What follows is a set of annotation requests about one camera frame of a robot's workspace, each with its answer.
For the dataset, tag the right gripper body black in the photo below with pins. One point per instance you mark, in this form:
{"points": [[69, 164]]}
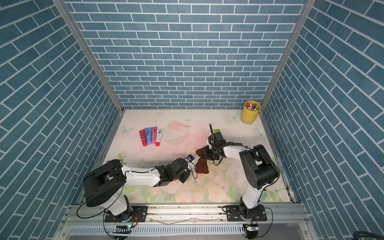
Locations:
{"points": [[212, 154]]}

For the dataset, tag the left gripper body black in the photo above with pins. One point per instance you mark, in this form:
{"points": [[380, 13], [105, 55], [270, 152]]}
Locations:
{"points": [[183, 177]]}

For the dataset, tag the brown cloth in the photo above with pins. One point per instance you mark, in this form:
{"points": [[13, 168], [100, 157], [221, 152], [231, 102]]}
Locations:
{"points": [[201, 165]]}

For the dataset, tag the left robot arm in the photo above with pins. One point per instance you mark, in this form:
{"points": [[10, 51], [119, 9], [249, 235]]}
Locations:
{"points": [[104, 185]]}

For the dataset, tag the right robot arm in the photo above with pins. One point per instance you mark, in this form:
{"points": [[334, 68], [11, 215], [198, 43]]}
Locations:
{"points": [[259, 168]]}

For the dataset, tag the white pink-cap toothpaste tube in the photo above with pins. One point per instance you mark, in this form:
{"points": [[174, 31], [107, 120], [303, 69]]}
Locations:
{"points": [[160, 132]]}

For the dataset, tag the magenta toothpaste tube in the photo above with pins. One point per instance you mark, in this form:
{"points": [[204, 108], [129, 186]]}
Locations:
{"points": [[154, 131]]}

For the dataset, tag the blue toothpaste tube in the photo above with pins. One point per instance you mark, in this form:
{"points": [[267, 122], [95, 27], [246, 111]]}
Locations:
{"points": [[148, 135]]}

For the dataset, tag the red toothpaste tube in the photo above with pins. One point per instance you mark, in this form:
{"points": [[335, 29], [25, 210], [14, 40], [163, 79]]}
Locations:
{"points": [[143, 137]]}

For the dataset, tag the yellow cup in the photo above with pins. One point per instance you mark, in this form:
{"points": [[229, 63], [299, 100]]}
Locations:
{"points": [[247, 116]]}

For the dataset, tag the pens in cup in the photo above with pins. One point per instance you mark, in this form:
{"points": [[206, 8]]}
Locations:
{"points": [[251, 106]]}

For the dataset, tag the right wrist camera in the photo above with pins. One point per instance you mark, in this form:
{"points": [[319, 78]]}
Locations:
{"points": [[211, 133]]}

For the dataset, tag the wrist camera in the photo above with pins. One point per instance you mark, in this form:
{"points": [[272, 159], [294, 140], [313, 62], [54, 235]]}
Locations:
{"points": [[190, 158], [211, 133]]}

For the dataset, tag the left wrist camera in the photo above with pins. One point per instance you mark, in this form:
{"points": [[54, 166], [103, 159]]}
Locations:
{"points": [[190, 158]]}

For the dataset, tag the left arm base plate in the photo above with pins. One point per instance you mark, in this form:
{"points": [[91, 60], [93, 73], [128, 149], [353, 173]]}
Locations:
{"points": [[136, 214]]}

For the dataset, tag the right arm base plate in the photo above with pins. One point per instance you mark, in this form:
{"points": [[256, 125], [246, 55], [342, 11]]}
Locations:
{"points": [[237, 213]]}

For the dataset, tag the aluminium front rail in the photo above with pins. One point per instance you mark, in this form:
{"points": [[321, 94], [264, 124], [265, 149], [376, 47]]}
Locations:
{"points": [[172, 214]]}

